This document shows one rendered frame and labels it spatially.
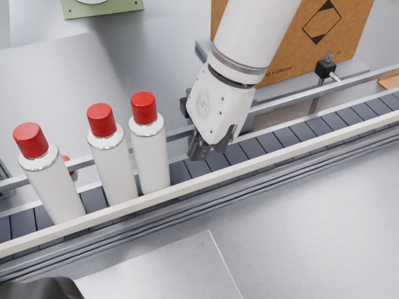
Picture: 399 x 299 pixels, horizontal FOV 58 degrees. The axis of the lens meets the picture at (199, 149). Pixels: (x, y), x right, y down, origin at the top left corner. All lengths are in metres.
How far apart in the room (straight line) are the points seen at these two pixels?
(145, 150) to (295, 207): 0.31
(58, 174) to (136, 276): 0.19
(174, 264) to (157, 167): 0.15
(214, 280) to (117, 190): 0.20
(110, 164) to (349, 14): 0.65
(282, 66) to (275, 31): 0.42
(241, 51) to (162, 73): 0.51
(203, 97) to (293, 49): 0.39
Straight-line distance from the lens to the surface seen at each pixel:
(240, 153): 0.69
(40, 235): 0.60
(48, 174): 0.51
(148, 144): 0.52
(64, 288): 0.26
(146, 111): 0.49
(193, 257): 0.57
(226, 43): 0.48
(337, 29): 0.95
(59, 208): 0.57
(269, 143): 0.72
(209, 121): 0.53
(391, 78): 1.05
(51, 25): 1.24
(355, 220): 0.72
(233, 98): 0.50
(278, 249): 0.65
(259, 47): 0.47
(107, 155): 0.51
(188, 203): 0.62
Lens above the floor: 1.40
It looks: 48 degrees down
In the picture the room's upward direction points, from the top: straight up
